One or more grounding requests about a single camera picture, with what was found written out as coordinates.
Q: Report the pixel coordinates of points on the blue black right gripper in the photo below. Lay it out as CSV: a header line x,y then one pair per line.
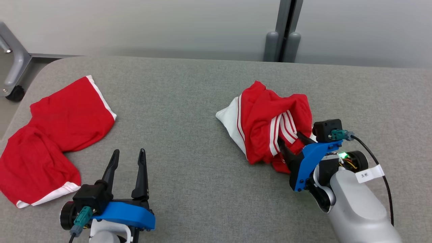
x,y
310,162

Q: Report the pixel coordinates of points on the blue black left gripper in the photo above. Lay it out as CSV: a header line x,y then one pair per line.
x,y
128,214

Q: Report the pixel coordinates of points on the red white basketball jersey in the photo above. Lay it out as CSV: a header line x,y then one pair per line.
x,y
266,118

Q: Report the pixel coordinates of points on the red white-trimmed shorts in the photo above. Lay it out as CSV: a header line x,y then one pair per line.
x,y
50,135

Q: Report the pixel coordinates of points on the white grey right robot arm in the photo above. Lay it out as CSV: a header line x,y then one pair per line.
x,y
357,209

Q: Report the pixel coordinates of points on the black caster wheel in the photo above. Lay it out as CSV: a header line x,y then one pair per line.
x,y
15,93

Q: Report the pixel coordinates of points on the grey metal cart leg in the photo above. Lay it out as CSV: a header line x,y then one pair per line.
x,y
17,57

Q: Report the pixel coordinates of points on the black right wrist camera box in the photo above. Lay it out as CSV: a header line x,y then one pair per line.
x,y
325,128

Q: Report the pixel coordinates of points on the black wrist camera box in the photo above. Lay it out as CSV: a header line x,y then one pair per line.
x,y
89,197
325,128

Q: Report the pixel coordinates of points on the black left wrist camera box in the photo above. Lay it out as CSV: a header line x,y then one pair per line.
x,y
89,197

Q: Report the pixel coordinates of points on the grey partition post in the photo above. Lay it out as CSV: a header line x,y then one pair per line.
x,y
283,30

